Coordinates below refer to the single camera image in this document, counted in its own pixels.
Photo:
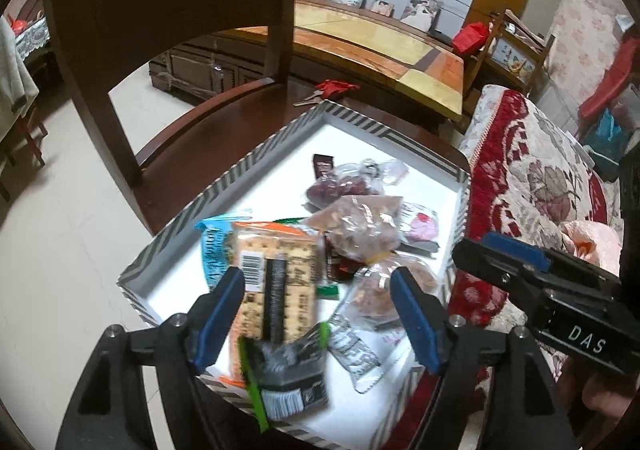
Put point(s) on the black green-edged snack packet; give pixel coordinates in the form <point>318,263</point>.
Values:
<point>290,380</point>

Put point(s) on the red gift bag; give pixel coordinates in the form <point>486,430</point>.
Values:
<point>472,38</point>

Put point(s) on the red floral fleece blanket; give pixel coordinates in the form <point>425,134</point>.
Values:
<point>525,180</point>

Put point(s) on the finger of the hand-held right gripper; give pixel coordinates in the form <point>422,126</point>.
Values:
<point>515,250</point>
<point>490,265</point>

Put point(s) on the grey-green cloth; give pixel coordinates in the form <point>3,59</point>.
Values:
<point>15,65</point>

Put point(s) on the blue bag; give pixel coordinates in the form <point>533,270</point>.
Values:
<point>610,130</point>

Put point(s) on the bunch of keys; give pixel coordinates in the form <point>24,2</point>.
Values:
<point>306,100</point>

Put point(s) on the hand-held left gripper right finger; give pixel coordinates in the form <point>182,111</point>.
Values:
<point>417,325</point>

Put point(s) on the green-edged cake packet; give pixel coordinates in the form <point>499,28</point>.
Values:
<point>287,220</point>

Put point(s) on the small dark brown packet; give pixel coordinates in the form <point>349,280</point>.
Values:
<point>323,165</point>

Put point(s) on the clear bag of red dates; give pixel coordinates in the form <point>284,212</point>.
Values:
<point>345,185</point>

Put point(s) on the pink round snack packet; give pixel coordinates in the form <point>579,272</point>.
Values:
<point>422,227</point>

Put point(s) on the blue snack packet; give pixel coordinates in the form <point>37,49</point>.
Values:
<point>215,250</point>

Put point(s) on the dark wooden chair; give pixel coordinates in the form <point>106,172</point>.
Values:
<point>190,30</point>

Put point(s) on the pink quilt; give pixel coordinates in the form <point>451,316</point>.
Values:
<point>595,240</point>

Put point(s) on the orange-edged cracker packet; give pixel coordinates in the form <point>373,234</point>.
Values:
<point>295,255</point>

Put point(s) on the white snack packet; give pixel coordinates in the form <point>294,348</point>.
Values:
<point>357,355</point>

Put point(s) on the grey striped cardboard box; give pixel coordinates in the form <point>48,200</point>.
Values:
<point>280,170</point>

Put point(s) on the red cloth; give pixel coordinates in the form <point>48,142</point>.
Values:
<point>610,80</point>

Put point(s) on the clear round pastry packet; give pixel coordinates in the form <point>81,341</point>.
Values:
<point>380,290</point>

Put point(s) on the large wedding photo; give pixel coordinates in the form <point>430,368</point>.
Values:
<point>420,13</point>

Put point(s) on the clear bag of brown nuts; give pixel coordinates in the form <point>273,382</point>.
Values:
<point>360,225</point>

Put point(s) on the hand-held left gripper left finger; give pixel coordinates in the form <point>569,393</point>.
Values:
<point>220,320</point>

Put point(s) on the small light wooden chair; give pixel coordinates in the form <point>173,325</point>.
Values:
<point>515,50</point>

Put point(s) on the long wooden cabinet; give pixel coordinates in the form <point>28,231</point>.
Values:
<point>380,45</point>

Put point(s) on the brown wooden stool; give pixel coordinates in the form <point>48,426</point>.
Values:
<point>25,140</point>

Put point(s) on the pink floral cloth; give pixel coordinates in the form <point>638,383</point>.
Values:
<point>590,20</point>

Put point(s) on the person's right hand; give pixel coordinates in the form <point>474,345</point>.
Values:
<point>607,395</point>

